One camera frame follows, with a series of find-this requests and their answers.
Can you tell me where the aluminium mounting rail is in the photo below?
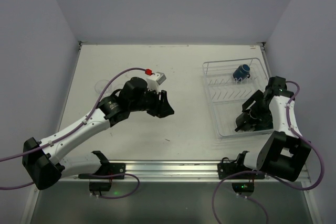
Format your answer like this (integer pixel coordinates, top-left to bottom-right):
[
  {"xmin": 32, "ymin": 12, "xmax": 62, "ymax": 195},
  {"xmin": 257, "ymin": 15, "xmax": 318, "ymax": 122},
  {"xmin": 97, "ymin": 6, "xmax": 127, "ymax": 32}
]
[{"xmin": 31, "ymin": 159, "xmax": 308, "ymax": 183}]

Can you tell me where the teal cup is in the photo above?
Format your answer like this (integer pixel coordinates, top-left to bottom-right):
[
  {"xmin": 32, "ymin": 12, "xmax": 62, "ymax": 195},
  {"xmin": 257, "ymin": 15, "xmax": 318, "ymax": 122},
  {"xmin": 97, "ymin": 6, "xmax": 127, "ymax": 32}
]
[{"xmin": 258, "ymin": 119, "xmax": 273, "ymax": 131}]

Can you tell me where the black mug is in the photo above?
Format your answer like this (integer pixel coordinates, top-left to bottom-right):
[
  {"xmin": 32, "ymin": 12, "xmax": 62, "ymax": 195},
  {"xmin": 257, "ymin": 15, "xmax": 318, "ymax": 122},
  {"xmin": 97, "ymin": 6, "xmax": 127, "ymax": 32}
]
[{"xmin": 235, "ymin": 110, "xmax": 258, "ymax": 132}]

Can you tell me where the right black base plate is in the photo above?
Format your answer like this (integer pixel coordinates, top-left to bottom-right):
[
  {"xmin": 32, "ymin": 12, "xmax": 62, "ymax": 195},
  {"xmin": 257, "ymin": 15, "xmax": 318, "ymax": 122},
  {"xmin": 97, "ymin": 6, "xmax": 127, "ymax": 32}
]
[{"xmin": 217, "ymin": 157, "xmax": 265, "ymax": 180}]

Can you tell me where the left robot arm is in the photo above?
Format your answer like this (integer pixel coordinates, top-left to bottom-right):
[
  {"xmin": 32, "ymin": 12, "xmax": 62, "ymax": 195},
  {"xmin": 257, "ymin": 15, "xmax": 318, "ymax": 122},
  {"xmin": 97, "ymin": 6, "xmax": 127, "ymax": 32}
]
[{"xmin": 22, "ymin": 72, "xmax": 174, "ymax": 190}]

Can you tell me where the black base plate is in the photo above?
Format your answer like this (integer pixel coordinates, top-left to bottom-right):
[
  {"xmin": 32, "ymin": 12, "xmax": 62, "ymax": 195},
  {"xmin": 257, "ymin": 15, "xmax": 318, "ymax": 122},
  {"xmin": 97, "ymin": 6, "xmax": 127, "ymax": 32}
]
[
  {"xmin": 78, "ymin": 162, "xmax": 125, "ymax": 180},
  {"xmin": 217, "ymin": 157, "xmax": 265, "ymax": 180}
]

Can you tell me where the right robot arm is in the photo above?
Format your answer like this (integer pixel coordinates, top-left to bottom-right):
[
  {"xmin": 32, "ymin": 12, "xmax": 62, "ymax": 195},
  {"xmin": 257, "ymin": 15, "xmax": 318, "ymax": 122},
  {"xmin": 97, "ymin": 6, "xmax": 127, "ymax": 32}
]
[{"xmin": 235, "ymin": 76, "xmax": 311, "ymax": 182}]

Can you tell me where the clear glass cup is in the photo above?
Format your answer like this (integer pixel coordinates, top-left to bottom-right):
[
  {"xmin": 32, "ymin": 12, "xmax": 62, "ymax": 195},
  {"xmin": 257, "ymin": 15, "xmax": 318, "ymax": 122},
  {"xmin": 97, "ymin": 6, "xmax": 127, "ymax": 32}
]
[
  {"xmin": 94, "ymin": 80, "xmax": 113, "ymax": 98},
  {"xmin": 113, "ymin": 84, "xmax": 124, "ymax": 91}
]

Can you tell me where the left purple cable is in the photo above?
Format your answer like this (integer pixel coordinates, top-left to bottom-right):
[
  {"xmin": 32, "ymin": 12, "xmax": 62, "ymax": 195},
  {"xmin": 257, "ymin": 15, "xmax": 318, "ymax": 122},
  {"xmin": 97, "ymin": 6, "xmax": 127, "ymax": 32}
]
[{"xmin": 0, "ymin": 67, "xmax": 141, "ymax": 199}]

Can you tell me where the blue mug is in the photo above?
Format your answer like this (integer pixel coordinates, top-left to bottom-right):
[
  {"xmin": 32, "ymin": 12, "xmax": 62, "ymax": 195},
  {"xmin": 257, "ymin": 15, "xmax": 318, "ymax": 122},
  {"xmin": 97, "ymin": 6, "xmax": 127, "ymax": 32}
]
[{"xmin": 232, "ymin": 64, "xmax": 250, "ymax": 81}]

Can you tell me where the black controller box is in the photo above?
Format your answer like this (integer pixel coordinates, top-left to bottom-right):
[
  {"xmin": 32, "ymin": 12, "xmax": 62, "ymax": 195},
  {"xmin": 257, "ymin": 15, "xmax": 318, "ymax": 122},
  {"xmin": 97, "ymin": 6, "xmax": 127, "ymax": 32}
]
[
  {"xmin": 89, "ymin": 182, "xmax": 111, "ymax": 194},
  {"xmin": 232, "ymin": 182, "xmax": 255, "ymax": 197}
]

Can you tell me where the white wire dish rack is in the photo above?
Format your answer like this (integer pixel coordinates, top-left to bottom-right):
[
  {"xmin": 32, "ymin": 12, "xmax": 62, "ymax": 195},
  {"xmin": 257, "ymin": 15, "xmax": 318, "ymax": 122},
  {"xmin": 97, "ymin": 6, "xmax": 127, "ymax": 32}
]
[{"xmin": 202, "ymin": 58, "xmax": 271, "ymax": 139}]

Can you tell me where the right black controller box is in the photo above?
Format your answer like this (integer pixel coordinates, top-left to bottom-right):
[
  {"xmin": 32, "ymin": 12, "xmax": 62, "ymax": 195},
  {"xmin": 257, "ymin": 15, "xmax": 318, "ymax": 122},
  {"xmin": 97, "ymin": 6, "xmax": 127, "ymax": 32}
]
[{"xmin": 232, "ymin": 182, "xmax": 255, "ymax": 197}]

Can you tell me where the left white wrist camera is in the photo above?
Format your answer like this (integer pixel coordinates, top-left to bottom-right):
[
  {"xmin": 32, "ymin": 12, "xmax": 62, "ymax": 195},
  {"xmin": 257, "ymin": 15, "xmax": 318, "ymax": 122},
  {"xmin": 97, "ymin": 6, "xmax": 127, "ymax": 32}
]
[{"xmin": 146, "ymin": 72, "xmax": 166, "ymax": 93}]

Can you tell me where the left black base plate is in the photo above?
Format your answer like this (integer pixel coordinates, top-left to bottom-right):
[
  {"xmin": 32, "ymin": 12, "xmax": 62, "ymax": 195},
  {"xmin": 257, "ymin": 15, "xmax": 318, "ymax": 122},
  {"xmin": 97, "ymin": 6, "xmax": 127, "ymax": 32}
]
[{"xmin": 78, "ymin": 162, "xmax": 125, "ymax": 180}]

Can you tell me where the left black controller box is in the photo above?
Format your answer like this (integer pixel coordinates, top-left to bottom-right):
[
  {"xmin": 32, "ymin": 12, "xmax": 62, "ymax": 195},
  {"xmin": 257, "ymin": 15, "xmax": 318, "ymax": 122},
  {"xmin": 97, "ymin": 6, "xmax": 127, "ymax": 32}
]
[{"xmin": 89, "ymin": 182, "xmax": 111, "ymax": 194}]

